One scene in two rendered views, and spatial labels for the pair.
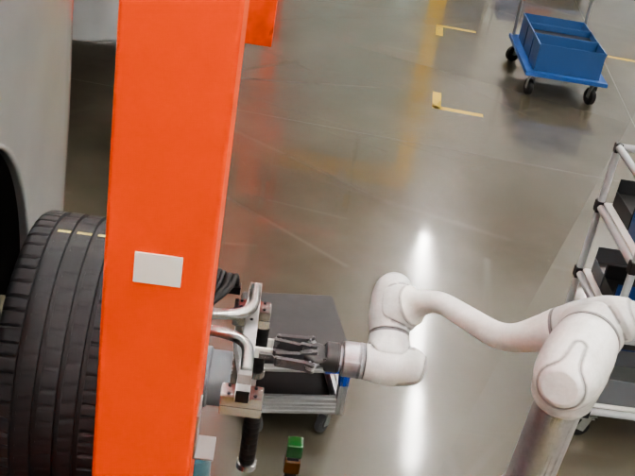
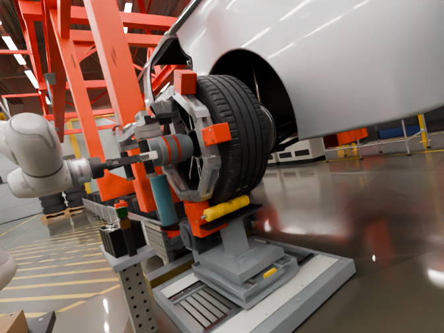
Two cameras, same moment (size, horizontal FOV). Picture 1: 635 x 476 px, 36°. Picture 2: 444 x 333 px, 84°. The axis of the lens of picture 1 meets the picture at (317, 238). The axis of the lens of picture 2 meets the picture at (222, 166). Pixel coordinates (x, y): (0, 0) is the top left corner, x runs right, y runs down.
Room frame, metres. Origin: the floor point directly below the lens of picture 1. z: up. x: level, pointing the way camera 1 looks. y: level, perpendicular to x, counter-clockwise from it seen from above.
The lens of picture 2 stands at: (2.97, -0.13, 0.78)
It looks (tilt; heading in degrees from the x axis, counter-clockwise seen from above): 3 degrees down; 151
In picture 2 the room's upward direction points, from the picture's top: 14 degrees counter-clockwise
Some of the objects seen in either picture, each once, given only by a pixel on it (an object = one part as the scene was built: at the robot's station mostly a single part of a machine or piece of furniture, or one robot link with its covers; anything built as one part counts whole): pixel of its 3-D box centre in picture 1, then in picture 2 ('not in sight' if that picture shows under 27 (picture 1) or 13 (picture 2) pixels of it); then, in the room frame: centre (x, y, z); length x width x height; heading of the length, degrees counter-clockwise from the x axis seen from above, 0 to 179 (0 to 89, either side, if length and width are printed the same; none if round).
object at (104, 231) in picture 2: not in sight; (121, 234); (1.73, -0.04, 0.51); 0.20 x 0.14 x 0.13; 10
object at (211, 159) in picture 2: not in sight; (181, 147); (1.82, 0.32, 0.85); 0.54 x 0.07 x 0.54; 4
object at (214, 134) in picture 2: not in sight; (215, 135); (2.14, 0.35, 0.85); 0.09 x 0.08 x 0.07; 4
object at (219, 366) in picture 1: (184, 373); (168, 149); (1.83, 0.25, 0.85); 0.21 x 0.14 x 0.14; 94
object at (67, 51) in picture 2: not in sight; (82, 108); (-0.61, 0.07, 1.75); 0.19 x 0.19 x 2.45; 4
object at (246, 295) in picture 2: not in sight; (240, 267); (1.81, 0.49, 0.13); 0.50 x 0.36 x 0.10; 4
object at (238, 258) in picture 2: not in sight; (233, 234); (1.81, 0.49, 0.32); 0.40 x 0.30 x 0.28; 4
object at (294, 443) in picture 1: (294, 447); (121, 211); (1.89, -0.03, 0.64); 0.04 x 0.04 x 0.04; 4
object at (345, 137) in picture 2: not in sight; (341, 129); (1.14, 2.62, 0.69); 0.52 x 0.17 x 0.35; 94
